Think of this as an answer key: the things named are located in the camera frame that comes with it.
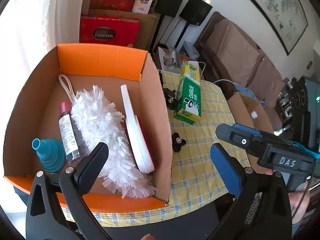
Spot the orange cardboard box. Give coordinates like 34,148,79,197
3,43,172,213

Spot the framed ink painting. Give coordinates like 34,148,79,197
250,0,308,55

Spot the person's right hand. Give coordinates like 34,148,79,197
265,168,316,225

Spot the yellow checkered tablecloth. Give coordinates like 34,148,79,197
61,70,252,228

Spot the right black speaker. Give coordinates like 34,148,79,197
174,0,213,48

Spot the large brown carton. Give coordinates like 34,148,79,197
88,9,159,50

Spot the black speaker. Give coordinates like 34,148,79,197
149,0,183,56
174,0,213,48

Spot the box of clutter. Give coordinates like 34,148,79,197
152,41,200,74

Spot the white cable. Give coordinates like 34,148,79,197
198,61,253,98

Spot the black knob screw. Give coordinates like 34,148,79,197
171,132,186,153

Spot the clear bottle pink cap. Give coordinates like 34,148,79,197
59,101,80,163

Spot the green Darlie toothpaste box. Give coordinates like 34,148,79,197
174,61,202,125

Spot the brown sofa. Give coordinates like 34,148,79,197
194,11,285,131

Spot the white pink small box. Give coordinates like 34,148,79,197
132,0,153,14

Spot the left black speaker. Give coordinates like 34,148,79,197
149,0,183,56

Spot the red white lint brush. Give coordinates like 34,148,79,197
120,85,155,174

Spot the white fluffy duster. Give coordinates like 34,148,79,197
31,74,157,199

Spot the black strap with mount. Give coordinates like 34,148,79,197
158,69,179,111

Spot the white curtain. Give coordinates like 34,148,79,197
47,0,89,50

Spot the red collection gift box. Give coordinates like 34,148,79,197
79,15,140,47

